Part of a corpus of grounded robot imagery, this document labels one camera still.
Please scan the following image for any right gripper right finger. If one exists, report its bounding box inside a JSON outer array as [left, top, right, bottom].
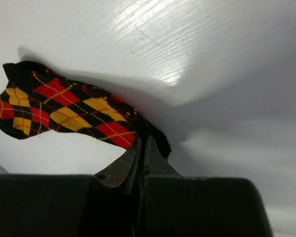
[[144, 136, 181, 177]]

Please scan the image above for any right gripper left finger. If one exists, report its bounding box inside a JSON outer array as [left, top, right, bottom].
[[94, 138, 142, 195]]

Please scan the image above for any red orange argyle sock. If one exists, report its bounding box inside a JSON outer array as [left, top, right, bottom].
[[0, 61, 171, 158]]

